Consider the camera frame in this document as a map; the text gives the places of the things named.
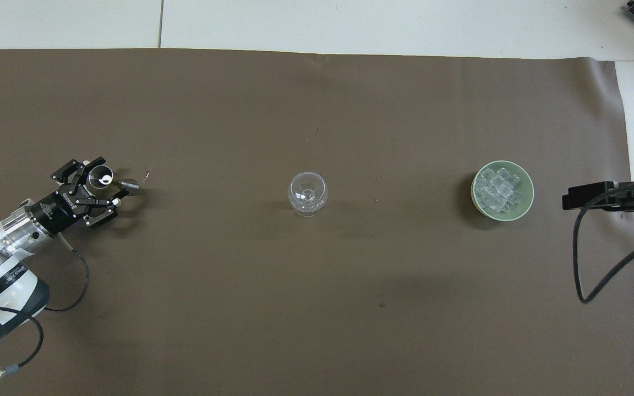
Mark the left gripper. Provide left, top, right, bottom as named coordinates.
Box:
left=25, top=157, right=121, bottom=239

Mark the clear wine glass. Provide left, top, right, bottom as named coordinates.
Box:
left=287, top=170, right=329, bottom=218

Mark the small metal pouring cup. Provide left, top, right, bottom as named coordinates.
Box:
left=87, top=165, right=141, bottom=195

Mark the green bowl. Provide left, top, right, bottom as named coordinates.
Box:
left=471, top=160, right=535, bottom=222

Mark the black cable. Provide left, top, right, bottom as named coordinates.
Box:
left=56, top=233, right=91, bottom=313
left=0, top=306, right=45, bottom=389
left=572, top=183, right=634, bottom=305

